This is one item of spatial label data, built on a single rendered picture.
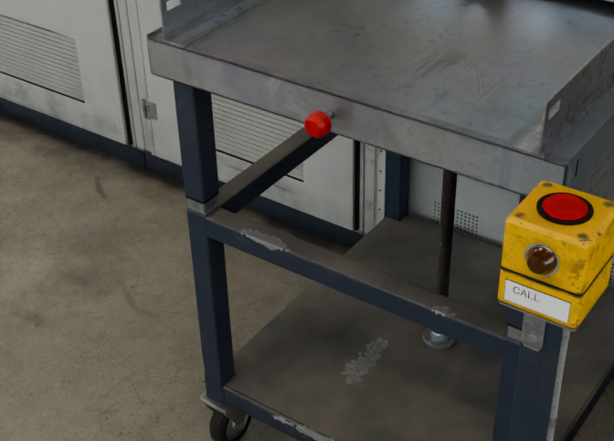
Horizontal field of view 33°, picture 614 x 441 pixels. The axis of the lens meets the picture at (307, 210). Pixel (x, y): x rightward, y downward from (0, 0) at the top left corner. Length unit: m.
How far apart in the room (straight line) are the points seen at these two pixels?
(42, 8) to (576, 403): 1.65
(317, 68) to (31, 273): 1.23
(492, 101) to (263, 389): 0.74
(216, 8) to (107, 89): 1.19
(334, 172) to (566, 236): 1.40
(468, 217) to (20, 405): 0.97
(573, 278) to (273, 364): 0.99
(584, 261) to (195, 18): 0.75
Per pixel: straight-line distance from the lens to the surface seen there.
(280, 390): 1.80
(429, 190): 2.18
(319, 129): 1.26
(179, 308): 2.26
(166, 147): 2.61
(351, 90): 1.29
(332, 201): 2.33
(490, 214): 2.14
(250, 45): 1.42
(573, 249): 0.92
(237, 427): 1.92
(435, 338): 1.88
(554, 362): 1.04
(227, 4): 1.53
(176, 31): 1.46
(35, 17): 2.78
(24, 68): 2.92
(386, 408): 1.77
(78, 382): 2.12
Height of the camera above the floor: 1.43
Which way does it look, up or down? 34 degrees down
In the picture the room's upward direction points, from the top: 2 degrees counter-clockwise
